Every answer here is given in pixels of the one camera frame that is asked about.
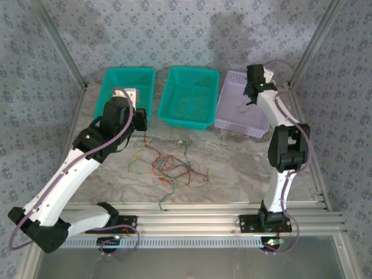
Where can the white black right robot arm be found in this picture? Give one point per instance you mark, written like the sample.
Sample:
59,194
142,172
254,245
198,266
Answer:
273,110

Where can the lilac plastic basket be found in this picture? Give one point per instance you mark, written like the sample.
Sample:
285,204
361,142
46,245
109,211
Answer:
232,116

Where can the teal plastic basket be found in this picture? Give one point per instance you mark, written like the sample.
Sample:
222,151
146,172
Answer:
122,78
189,96

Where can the aluminium mounting beam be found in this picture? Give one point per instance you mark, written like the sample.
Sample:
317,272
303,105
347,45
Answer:
189,221

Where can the black circuit board with LED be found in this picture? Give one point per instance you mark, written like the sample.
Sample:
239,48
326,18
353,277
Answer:
271,241
109,240

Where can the grey metal panel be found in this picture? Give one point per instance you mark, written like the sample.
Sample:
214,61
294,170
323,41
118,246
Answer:
189,264

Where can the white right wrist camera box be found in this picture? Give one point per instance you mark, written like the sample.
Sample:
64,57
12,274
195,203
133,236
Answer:
269,76

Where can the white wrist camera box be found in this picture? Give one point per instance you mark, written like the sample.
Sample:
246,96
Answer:
128,93
269,76

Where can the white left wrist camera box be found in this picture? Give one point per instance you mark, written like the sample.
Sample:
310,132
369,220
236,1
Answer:
128,93

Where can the aluminium table side rail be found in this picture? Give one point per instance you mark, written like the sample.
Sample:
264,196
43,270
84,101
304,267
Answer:
319,186
80,101

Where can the aluminium frame post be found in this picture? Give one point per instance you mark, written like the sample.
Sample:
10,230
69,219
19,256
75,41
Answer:
65,49
313,43

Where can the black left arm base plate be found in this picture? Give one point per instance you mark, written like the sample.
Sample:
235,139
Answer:
132,222

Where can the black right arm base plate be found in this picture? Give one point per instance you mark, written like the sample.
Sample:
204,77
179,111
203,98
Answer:
247,223

